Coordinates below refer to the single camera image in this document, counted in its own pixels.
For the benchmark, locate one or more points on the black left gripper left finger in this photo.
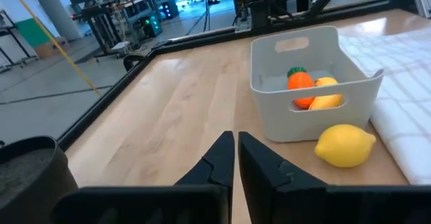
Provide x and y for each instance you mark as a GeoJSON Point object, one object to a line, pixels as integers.
{"type": "Point", "coordinates": [208, 197]}

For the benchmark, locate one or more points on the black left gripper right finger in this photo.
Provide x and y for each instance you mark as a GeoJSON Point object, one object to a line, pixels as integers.
{"type": "Point", "coordinates": [286, 200]}

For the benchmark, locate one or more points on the yellow toy lemon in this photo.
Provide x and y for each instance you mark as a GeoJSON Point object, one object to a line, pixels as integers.
{"type": "Point", "coordinates": [343, 146]}

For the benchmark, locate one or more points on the yellow toy banana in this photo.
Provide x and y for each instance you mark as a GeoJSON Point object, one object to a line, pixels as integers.
{"type": "Point", "coordinates": [328, 101]}

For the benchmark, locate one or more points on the orange toy carrot green top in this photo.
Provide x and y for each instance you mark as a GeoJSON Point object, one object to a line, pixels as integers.
{"type": "Point", "coordinates": [299, 81]}

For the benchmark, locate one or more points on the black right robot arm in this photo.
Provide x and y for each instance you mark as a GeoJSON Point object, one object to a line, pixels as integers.
{"type": "Point", "coordinates": [259, 13]}

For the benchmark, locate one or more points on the white waffle cloth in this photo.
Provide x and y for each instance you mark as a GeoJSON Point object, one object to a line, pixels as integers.
{"type": "Point", "coordinates": [404, 116]}

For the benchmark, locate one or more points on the green potted plant black pot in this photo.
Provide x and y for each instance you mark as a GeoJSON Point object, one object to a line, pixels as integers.
{"type": "Point", "coordinates": [30, 183]}

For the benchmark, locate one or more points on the black tripod stand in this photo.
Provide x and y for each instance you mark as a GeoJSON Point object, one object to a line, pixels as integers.
{"type": "Point", "coordinates": [206, 15]}

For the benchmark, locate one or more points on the black equipment workbench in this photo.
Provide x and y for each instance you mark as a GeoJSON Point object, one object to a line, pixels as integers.
{"type": "Point", "coordinates": [111, 19]}

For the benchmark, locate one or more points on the brown cardboard box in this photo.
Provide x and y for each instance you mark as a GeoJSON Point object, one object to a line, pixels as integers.
{"type": "Point", "coordinates": [50, 49]}

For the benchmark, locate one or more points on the green panel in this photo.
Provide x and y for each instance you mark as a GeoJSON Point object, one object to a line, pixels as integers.
{"type": "Point", "coordinates": [32, 32]}

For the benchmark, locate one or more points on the black aluminium table frame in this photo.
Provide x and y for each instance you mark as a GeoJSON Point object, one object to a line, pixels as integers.
{"type": "Point", "coordinates": [202, 39]}

